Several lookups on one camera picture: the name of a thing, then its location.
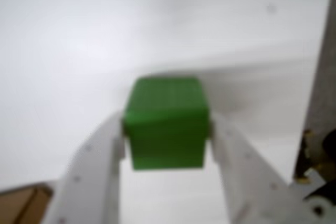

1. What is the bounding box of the green cube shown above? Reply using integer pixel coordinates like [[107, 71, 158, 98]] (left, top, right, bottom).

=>
[[121, 76, 213, 171]]

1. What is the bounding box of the brown cardboard box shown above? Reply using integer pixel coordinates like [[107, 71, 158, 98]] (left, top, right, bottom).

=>
[[0, 184, 54, 224]]

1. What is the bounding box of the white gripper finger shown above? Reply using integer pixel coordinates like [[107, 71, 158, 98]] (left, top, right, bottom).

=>
[[208, 113, 316, 224], [46, 111, 127, 224]]

